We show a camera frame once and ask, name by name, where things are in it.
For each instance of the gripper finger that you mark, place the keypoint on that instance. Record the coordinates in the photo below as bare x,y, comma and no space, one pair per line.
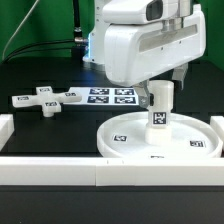
178,76
144,95

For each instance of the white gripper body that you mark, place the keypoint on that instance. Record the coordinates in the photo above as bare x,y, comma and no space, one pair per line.
136,53

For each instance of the white round table top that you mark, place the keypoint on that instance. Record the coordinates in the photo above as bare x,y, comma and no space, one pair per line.
129,136

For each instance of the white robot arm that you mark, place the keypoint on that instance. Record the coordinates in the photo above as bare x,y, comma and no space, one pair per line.
171,13

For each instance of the white marker sheet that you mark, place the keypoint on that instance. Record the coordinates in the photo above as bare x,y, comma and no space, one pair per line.
106,96

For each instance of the white cross-shaped table base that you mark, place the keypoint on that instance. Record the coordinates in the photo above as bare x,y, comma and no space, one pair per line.
47,99

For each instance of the white front fence bar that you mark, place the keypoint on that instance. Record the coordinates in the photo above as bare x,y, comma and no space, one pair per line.
110,172

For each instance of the white left fence block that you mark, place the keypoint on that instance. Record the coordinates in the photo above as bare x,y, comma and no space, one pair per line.
6,128

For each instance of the black vertical cable connector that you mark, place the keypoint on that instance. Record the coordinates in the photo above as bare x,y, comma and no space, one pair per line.
77,31

